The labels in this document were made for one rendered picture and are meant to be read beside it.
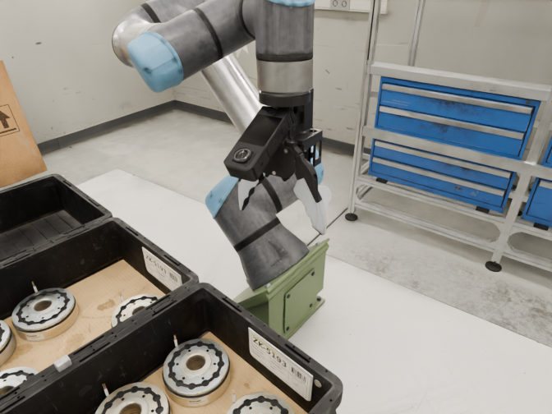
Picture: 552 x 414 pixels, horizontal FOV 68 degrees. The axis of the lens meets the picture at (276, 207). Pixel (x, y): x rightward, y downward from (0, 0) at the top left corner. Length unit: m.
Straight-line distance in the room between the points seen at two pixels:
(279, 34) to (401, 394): 0.67
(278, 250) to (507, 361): 0.52
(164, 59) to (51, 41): 3.29
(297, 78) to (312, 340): 0.58
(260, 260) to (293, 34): 0.46
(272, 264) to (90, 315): 0.35
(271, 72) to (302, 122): 0.10
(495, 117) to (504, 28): 0.91
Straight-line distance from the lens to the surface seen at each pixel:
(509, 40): 2.94
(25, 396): 0.65
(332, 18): 3.30
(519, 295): 2.35
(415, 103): 2.21
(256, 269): 0.83
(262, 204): 0.84
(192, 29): 0.59
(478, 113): 2.15
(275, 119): 0.55
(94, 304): 0.88
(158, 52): 0.58
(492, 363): 0.99
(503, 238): 2.36
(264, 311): 0.81
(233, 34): 0.61
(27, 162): 3.55
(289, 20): 0.53
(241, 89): 0.91
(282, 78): 0.54
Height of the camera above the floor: 1.40
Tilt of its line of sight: 32 degrees down
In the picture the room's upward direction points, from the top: straight up
